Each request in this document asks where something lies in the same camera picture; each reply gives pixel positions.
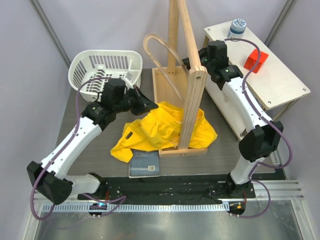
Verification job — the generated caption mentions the yellow shorts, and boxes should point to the yellow shorts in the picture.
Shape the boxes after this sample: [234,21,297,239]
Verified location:
[110,101,218,163]

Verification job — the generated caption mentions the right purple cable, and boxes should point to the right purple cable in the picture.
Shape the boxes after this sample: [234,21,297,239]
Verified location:
[223,37,294,220]

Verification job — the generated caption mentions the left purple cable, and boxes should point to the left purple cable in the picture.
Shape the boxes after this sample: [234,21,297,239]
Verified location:
[29,76,127,221]

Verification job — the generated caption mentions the white plastic laundry basket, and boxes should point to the white plastic laundry basket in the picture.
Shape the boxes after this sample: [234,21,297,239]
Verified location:
[68,49,143,102]

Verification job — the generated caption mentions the purple cable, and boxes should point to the purple cable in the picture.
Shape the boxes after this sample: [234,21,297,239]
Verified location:
[223,37,294,220]
[29,76,127,221]

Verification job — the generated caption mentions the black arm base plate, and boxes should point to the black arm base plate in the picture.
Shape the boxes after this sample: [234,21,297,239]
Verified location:
[90,175,256,205]

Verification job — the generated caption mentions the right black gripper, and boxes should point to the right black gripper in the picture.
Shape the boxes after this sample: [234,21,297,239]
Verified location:
[181,47,215,77]

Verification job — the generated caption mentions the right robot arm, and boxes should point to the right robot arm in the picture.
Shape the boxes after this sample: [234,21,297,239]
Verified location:
[198,40,284,198]

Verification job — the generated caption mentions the blue white lidded jar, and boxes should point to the blue white lidded jar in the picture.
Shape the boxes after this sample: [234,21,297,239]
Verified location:
[227,18,247,41]

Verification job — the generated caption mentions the slotted cable duct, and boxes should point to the slotted cable duct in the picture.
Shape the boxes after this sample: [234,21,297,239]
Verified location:
[53,202,230,213]

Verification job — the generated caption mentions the wooden hanger rack stand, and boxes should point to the wooden hanger rack stand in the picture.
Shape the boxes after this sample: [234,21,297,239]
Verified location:
[152,0,208,158]

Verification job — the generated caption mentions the dark blue book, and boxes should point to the dark blue book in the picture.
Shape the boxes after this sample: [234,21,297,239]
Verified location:
[128,149,160,179]

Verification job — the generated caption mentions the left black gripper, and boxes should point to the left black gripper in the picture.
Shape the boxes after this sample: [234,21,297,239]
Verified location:
[113,84,158,116]

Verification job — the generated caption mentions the white two-tier side table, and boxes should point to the white two-tier side table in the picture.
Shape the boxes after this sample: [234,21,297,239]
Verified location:
[204,21,311,140]

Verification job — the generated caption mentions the red cube block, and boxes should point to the red cube block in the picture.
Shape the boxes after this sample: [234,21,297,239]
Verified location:
[243,49,269,74]

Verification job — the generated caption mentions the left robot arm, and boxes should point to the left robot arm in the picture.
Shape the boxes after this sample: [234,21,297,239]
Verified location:
[27,78,158,205]

